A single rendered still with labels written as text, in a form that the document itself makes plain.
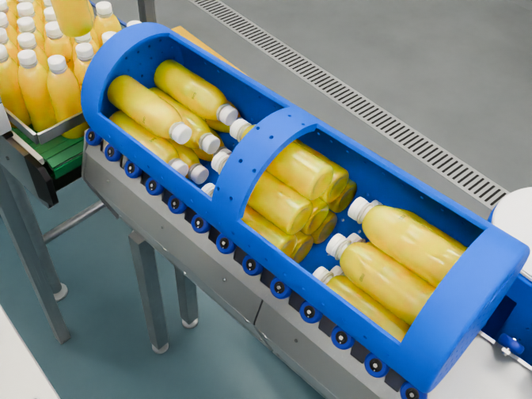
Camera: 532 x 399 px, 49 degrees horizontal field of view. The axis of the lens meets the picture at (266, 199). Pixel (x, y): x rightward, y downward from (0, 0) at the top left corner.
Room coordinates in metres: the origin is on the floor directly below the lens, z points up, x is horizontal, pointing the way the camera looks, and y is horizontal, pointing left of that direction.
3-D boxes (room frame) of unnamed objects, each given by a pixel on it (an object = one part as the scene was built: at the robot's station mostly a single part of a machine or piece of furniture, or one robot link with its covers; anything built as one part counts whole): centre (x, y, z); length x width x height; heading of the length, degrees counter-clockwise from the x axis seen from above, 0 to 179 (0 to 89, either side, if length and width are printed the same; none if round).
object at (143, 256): (0.99, 0.34, 0.31); 0.06 x 0.06 x 0.63; 49
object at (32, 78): (1.12, 0.57, 1.00); 0.07 x 0.07 x 0.20
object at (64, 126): (1.14, 0.41, 0.96); 0.40 x 0.01 x 0.03; 139
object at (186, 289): (1.10, 0.25, 0.31); 0.06 x 0.06 x 0.63; 49
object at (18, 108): (1.13, 0.64, 1.00); 0.07 x 0.07 x 0.20
